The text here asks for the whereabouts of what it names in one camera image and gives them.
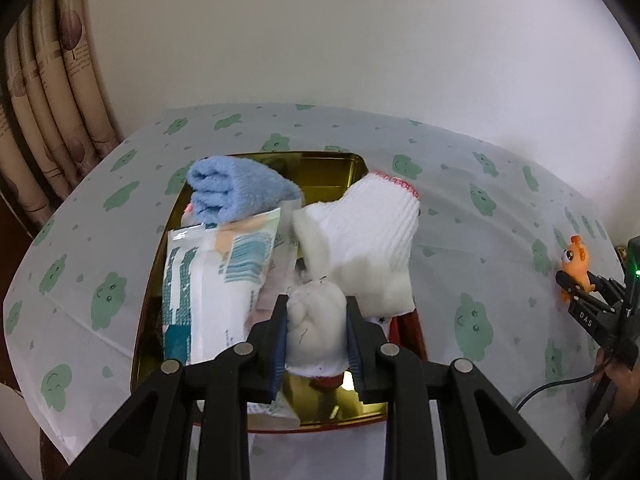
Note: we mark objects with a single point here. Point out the green cloud print tablecloth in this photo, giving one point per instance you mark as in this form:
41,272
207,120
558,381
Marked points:
475,220

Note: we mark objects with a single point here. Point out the beige patterned curtain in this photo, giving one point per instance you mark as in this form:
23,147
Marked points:
60,110

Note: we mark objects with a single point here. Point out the person's right hand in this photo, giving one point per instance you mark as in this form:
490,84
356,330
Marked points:
620,390

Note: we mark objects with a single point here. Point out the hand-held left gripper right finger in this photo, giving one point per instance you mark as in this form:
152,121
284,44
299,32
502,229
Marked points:
355,345

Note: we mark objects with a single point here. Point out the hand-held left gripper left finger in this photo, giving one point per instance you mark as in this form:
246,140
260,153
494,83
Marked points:
277,350

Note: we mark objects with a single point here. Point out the red and gold tin box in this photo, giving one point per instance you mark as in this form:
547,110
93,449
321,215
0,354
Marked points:
320,400

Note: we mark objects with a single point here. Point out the orange toy figure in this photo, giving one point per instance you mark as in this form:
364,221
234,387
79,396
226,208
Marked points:
575,260

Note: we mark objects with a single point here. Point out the blue fluffy towel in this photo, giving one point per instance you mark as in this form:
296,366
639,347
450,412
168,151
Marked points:
235,185

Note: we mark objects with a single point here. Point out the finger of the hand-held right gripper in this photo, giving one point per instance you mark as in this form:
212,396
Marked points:
595,320
602,287

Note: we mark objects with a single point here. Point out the white waffle knit sock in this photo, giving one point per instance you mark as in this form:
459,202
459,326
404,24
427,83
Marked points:
360,240

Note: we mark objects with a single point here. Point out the wet wipes packet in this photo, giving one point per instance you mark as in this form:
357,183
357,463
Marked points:
210,285

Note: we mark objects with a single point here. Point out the white pompom ball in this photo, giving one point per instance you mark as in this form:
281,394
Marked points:
317,325

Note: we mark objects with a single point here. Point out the white floral pad packet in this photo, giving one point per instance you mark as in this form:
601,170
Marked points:
280,280

